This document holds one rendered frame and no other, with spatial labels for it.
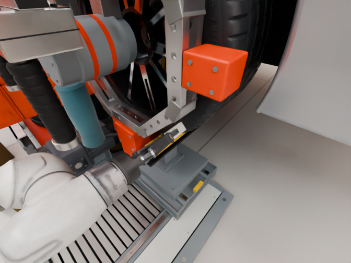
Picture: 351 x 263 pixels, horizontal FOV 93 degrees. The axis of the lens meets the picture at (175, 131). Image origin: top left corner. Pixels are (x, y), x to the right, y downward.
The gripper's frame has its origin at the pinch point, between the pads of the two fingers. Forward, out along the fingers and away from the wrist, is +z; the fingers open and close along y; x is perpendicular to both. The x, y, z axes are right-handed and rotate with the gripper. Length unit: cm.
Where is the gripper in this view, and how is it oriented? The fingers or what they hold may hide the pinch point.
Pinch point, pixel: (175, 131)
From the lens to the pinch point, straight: 50.7
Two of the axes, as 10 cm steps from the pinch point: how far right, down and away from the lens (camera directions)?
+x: -5.3, -8.4, -1.1
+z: 6.6, -4.9, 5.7
